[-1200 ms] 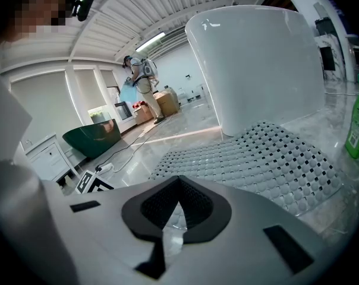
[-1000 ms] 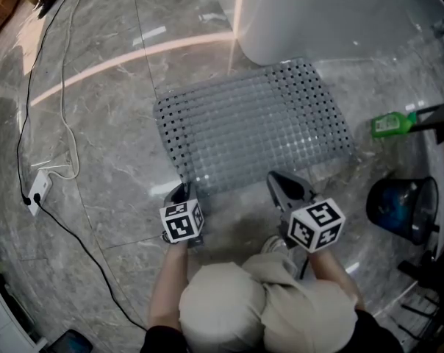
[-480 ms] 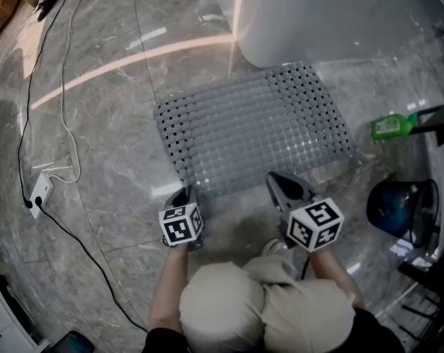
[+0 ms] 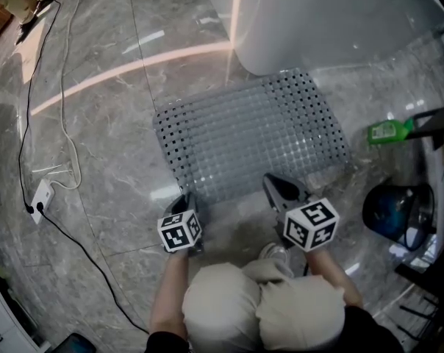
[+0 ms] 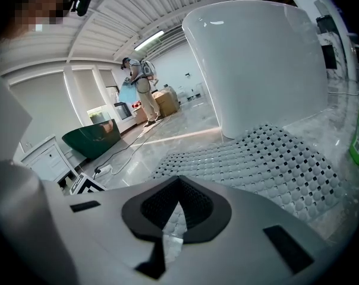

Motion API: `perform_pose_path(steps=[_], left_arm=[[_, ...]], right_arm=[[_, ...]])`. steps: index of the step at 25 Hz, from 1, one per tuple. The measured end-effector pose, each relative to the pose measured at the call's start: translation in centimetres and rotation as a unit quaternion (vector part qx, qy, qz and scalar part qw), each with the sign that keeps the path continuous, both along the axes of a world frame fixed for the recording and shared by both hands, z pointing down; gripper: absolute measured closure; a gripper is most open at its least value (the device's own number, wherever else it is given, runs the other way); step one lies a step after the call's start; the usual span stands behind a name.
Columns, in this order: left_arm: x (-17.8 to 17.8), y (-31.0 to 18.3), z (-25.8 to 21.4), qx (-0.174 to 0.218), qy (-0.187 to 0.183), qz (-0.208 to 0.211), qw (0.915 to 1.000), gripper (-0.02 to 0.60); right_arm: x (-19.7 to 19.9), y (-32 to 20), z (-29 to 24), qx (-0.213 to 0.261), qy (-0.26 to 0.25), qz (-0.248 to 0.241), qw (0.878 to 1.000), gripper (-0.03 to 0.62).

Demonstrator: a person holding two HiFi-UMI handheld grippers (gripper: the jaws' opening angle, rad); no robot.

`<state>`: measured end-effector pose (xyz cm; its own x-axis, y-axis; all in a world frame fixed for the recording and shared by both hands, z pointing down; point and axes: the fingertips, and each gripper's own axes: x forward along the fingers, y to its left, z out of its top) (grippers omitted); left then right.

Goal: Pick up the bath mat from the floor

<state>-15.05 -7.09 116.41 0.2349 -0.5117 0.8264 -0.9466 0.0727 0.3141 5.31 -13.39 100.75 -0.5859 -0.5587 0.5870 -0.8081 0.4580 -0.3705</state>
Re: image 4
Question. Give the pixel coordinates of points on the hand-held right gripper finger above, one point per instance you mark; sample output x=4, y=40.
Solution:
x=271, y=191
x=293, y=188

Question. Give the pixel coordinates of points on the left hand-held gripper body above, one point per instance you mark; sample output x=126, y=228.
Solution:
x=179, y=232

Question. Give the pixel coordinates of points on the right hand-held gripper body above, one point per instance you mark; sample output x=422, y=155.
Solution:
x=312, y=224

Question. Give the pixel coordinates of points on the grey perforated bath mat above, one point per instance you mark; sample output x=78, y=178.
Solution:
x=244, y=138

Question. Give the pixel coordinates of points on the person's left forearm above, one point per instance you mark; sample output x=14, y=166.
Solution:
x=168, y=292

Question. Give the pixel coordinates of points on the person's right forearm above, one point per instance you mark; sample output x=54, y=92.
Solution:
x=336, y=278

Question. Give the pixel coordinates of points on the person's white shoe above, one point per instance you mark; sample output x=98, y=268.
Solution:
x=274, y=253

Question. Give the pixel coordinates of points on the black waste bin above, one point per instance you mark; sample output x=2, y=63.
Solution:
x=394, y=215

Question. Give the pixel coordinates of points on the green plastic bottle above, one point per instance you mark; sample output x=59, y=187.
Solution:
x=385, y=131

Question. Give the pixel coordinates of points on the white power strip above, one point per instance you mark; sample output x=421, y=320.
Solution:
x=42, y=200

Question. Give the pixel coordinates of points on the black phone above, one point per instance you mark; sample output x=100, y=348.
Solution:
x=75, y=344

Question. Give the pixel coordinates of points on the black metal rack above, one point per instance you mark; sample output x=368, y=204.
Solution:
x=437, y=121

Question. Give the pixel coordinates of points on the white bathtub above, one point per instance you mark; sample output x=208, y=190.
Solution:
x=317, y=17

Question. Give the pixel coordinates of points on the white cabinet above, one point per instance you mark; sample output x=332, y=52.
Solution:
x=5, y=307

